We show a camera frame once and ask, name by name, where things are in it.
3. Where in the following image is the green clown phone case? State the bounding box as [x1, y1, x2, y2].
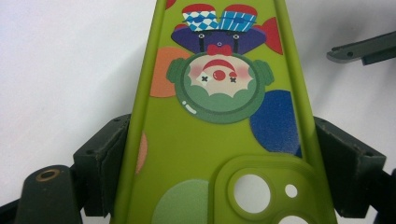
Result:
[110, 0, 339, 224]

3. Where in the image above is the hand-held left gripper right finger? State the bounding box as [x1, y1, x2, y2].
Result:
[313, 116, 387, 218]

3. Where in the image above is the white table sheet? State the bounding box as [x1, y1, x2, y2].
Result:
[0, 0, 396, 224]

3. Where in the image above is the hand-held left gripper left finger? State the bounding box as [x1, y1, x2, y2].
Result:
[73, 113, 132, 217]

